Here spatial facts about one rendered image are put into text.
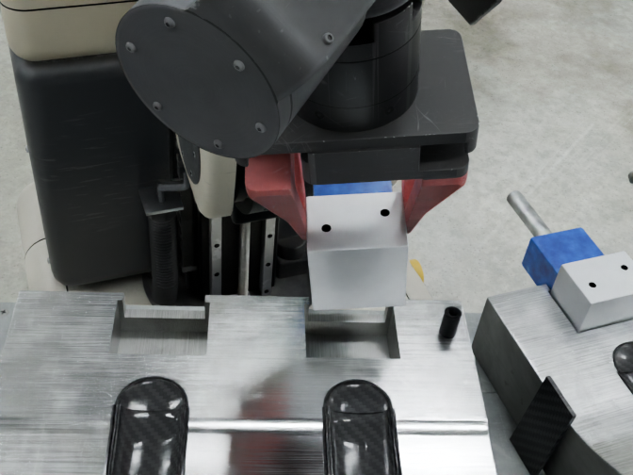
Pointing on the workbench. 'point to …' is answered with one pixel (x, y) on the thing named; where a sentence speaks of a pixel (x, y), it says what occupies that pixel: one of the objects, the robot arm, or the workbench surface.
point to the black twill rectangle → (543, 426)
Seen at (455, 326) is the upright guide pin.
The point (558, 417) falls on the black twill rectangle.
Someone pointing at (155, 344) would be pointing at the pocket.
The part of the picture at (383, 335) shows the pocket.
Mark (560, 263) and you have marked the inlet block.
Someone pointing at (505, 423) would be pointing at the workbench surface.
